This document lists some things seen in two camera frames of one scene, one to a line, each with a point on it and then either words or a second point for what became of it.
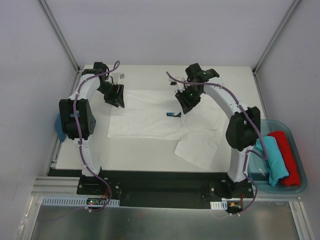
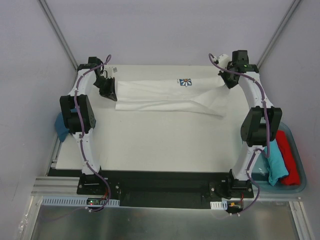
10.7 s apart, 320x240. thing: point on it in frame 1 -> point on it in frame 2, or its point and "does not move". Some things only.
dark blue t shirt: x=58 y=128 does not move
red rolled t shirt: x=293 y=179 does not move
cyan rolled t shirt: x=277 y=166 does not move
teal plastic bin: x=257 y=167 does not move
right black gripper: x=187 y=99 -> x=229 y=78
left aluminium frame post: x=60 y=34 does not move
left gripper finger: x=114 y=101 -> x=110 y=94
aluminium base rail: x=55 y=186 does not move
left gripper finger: x=120 y=95 -> x=114 y=95
